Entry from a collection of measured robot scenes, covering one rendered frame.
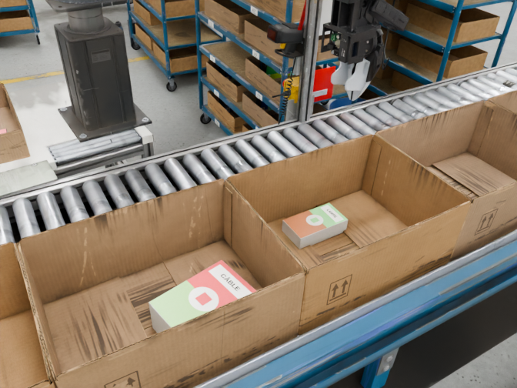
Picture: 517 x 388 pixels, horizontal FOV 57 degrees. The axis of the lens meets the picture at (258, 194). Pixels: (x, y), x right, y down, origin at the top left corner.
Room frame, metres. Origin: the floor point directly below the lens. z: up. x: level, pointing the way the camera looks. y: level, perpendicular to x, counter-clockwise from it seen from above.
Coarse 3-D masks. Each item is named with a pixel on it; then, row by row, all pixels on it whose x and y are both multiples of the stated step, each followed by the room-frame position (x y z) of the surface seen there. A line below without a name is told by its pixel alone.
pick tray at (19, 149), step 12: (0, 84) 1.58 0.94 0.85; (0, 96) 1.58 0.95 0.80; (0, 108) 1.57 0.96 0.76; (12, 108) 1.42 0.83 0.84; (0, 120) 1.48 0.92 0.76; (12, 120) 1.48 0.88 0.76; (12, 132) 1.25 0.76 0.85; (0, 144) 1.23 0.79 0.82; (12, 144) 1.25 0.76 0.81; (24, 144) 1.27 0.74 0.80; (0, 156) 1.23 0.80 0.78; (12, 156) 1.24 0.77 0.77; (24, 156) 1.26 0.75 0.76
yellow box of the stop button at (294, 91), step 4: (288, 80) 1.66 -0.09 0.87; (296, 80) 1.65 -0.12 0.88; (284, 84) 1.66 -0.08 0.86; (292, 84) 1.62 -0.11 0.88; (296, 84) 1.62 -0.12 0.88; (284, 88) 1.66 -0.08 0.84; (292, 88) 1.61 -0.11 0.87; (296, 88) 1.60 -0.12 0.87; (284, 92) 1.61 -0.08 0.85; (292, 92) 1.61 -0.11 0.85; (296, 92) 1.61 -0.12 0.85; (272, 96) 1.58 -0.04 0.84; (276, 96) 1.59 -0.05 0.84; (284, 96) 1.65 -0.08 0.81; (292, 96) 1.60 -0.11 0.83; (296, 96) 1.61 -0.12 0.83; (296, 100) 1.61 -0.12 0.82
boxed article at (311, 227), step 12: (300, 216) 0.82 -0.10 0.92; (312, 216) 0.83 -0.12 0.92; (324, 216) 0.83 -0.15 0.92; (336, 216) 0.83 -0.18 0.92; (288, 228) 0.79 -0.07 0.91; (300, 228) 0.79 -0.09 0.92; (312, 228) 0.79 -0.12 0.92; (324, 228) 0.79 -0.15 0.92; (336, 228) 0.80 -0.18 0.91; (300, 240) 0.75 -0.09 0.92; (312, 240) 0.77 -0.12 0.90
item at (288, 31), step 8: (280, 24) 1.62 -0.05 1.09; (288, 24) 1.62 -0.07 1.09; (272, 32) 1.57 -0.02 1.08; (280, 32) 1.56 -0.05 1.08; (288, 32) 1.57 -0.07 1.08; (296, 32) 1.59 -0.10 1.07; (272, 40) 1.57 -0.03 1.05; (280, 40) 1.56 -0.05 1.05; (288, 40) 1.57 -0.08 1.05; (296, 40) 1.59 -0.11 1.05; (288, 48) 1.59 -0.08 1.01
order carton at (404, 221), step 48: (336, 144) 0.93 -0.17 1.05; (384, 144) 0.95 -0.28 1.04; (240, 192) 0.80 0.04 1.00; (288, 192) 0.86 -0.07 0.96; (336, 192) 0.94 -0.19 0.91; (384, 192) 0.92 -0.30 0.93; (432, 192) 0.82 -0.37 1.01; (288, 240) 0.78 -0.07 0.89; (336, 240) 0.79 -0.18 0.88; (384, 240) 0.62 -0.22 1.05; (432, 240) 0.69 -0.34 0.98; (336, 288) 0.57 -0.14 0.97; (384, 288) 0.64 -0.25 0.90
